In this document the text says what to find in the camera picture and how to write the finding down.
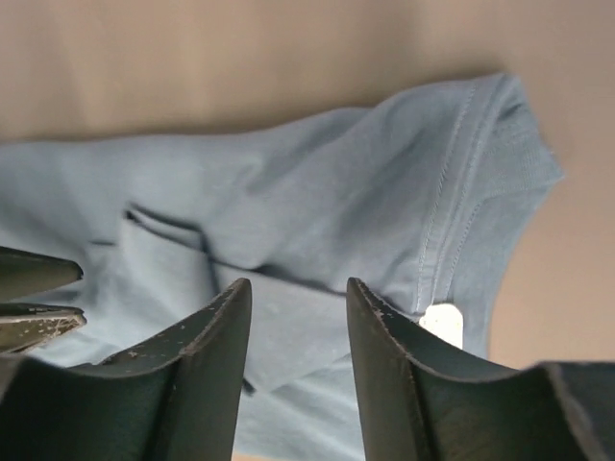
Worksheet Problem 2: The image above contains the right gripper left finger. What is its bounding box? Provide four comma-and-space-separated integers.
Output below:
1, 279, 252, 460

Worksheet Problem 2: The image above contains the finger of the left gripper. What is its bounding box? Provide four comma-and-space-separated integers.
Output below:
1, 303, 86, 353
1, 247, 84, 300

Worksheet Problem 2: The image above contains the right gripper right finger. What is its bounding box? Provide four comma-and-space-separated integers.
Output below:
346, 278, 614, 460

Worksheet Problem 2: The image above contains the grey-blue t shirt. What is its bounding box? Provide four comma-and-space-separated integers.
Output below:
1, 74, 562, 460

